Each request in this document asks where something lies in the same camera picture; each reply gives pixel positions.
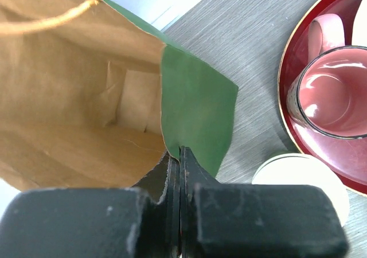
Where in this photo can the green paper cups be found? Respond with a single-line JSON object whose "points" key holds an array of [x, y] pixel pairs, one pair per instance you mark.
{"points": [[303, 169]]}

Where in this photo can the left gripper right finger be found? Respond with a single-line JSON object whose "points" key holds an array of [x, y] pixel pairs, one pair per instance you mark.
{"points": [[246, 220]]}

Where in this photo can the white paper plate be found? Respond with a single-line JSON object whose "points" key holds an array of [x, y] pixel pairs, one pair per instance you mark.
{"points": [[359, 32]]}

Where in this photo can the red round tray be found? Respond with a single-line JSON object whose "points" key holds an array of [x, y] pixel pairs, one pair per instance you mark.
{"points": [[347, 158]]}

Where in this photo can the green brown paper bag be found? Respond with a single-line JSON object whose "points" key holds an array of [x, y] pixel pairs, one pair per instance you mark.
{"points": [[92, 96]]}

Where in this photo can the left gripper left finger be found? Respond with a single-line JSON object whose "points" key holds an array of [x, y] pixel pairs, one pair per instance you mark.
{"points": [[138, 221]]}

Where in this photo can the pink floral mug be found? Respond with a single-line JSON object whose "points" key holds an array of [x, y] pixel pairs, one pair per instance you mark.
{"points": [[329, 94]]}

